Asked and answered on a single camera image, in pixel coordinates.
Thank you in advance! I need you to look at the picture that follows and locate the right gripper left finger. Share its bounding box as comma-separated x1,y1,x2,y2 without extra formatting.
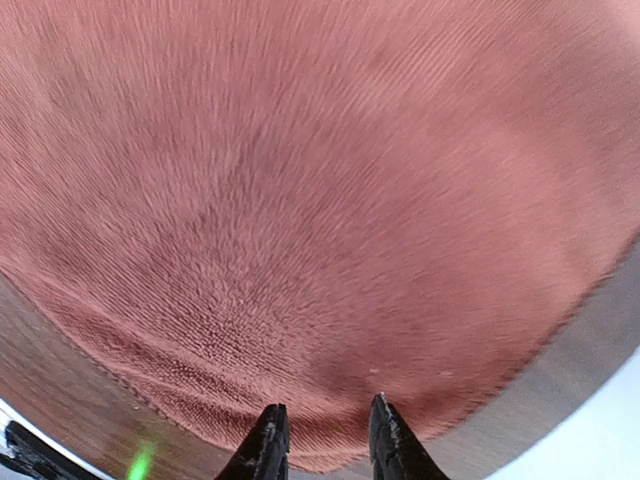
215,404,290,480

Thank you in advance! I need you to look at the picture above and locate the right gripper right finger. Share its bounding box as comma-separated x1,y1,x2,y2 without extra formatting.
368,393,449,480

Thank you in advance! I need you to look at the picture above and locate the brown towel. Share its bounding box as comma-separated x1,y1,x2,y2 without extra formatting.
1,1,639,472

